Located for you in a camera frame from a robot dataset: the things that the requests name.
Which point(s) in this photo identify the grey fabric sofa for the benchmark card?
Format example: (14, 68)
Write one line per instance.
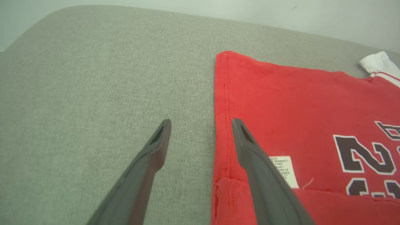
(93, 93)

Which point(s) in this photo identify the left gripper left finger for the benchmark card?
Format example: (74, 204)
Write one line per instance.
(137, 181)

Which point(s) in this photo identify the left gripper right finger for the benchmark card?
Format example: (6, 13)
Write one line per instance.
(265, 187)

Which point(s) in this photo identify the red jersey with striped trim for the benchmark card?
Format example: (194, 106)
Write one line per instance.
(297, 109)

